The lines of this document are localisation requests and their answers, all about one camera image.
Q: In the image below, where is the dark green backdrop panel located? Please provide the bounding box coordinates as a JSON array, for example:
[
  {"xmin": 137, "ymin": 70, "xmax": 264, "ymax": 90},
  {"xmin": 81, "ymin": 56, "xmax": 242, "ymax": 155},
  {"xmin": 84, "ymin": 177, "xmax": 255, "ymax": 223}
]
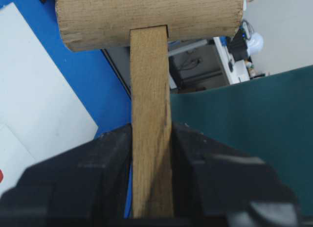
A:
[{"xmin": 171, "ymin": 66, "xmax": 313, "ymax": 216}]

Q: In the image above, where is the red dot mark right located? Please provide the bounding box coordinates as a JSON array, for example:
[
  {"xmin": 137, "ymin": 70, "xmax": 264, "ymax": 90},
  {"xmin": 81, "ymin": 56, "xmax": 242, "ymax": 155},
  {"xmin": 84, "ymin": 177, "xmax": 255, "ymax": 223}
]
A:
[{"xmin": 0, "ymin": 170, "xmax": 3, "ymax": 183}]

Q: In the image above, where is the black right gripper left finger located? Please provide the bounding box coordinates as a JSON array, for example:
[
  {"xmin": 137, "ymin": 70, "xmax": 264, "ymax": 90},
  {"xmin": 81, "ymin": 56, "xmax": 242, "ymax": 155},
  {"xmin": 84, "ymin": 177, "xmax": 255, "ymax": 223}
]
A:
[{"xmin": 0, "ymin": 124, "xmax": 132, "ymax": 227}]

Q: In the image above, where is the grey cabinet in background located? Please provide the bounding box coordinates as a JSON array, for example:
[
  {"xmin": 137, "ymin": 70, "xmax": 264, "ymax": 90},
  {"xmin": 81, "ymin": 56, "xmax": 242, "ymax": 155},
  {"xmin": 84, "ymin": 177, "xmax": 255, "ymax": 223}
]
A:
[{"xmin": 168, "ymin": 38, "xmax": 229, "ymax": 92}]

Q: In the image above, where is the wooden mallet hammer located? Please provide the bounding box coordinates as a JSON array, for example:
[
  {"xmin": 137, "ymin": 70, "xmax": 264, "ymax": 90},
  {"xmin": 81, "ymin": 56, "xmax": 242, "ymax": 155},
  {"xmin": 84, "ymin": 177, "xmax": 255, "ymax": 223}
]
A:
[{"xmin": 55, "ymin": 0, "xmax": 244, "ymax": 218}]

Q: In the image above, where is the white desk with clutter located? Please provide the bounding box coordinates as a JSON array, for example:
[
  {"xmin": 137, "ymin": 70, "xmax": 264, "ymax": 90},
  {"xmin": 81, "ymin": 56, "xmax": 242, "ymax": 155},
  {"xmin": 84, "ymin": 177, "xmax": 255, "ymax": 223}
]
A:
[{"xmin": 213, "ymin": 19, "xmax": 268, "ymax": 85}]

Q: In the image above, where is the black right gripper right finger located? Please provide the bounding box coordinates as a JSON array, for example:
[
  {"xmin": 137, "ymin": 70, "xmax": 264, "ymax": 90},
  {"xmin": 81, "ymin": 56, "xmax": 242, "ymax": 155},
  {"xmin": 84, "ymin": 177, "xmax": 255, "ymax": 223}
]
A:
[{"xmin": 172, "ymin": 123, "xmax": 300, "ymax": 227}]

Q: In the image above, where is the large white foam board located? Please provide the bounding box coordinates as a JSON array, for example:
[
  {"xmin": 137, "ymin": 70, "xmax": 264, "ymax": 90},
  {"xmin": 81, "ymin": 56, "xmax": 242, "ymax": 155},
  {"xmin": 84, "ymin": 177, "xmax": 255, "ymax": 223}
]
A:
[{"xmin": 0, "ymin": 3, "xmax": 98, "ymax": 192}]

